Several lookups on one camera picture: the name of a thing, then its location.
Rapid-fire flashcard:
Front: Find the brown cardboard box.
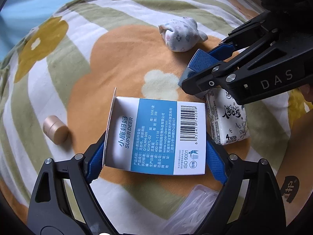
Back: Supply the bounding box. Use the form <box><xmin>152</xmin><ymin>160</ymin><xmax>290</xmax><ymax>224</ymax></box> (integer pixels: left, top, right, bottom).
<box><xmin>275</xmin><ymin>110</ymin><xmax>313</xmax><ymax>229</ymax></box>

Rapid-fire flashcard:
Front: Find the light blue cloth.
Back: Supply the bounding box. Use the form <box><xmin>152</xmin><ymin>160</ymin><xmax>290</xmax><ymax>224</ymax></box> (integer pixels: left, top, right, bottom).
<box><xmin>0</xmin><ymin>0</ymin><xmax>82</xmax><ymax>55</ymax></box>

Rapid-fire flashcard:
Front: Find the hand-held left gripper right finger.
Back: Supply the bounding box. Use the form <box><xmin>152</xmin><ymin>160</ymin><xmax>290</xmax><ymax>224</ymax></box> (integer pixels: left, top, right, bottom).
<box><xmin>202</xmin><ymin>132</ymin><xmax>287</xmax><ymax>235</ymax></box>

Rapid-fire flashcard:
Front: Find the clear plastic floss pick box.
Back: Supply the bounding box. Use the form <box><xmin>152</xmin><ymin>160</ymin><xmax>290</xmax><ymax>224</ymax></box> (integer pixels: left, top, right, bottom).
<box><xmin>162</xmin><ymin>184</ymin><xmax>221</xmax><ymax>235</ymax></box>

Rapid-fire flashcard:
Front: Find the small gold cylinder jar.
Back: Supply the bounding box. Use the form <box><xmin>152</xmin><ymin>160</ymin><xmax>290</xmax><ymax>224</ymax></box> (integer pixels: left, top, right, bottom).
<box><xmin>42</xmin><ymin>115</ymin><xmax>69</xmax><ymax>145</ymax></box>

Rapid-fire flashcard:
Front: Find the rolled white patterned sock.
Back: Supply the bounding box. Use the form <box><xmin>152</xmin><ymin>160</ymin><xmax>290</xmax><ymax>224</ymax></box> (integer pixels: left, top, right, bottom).
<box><xmin>158</xmin><ymin>16</ymin><xmax>208</xmax><ymax>53</ymax></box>

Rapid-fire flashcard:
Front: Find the white and blue paper box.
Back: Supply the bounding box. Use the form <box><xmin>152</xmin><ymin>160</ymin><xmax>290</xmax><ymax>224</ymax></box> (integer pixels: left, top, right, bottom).
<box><xmin>102</xmin><ymin>87</ymin><xmax>207</xmax><ymax>177</ymax></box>

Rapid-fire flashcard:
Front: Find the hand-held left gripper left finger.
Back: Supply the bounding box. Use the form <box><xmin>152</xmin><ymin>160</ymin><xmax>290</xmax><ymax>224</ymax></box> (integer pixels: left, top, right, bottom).
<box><xmin>27</xmin><ymin>130</ymin><xmax>115</xmax><ymax>235</ymax></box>

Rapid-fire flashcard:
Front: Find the white tissue packet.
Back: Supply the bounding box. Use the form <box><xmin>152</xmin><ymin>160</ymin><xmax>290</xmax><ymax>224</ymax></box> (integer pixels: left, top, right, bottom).
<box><xmin>205</xmin><ymin>88</ymin><xmax>250</xmax><ymax>146</ymax></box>

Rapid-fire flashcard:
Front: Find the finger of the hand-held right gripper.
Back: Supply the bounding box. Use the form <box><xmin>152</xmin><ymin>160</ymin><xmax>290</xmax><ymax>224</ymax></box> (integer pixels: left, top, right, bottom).
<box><xmin>208</xmin><ymin>12</ymin><xmax>281</xmax><ymax>62</ymax></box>
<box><xmin>179</xmin><ymin>52</ymin><xmax>248</xmax><ymax>99</ymax></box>

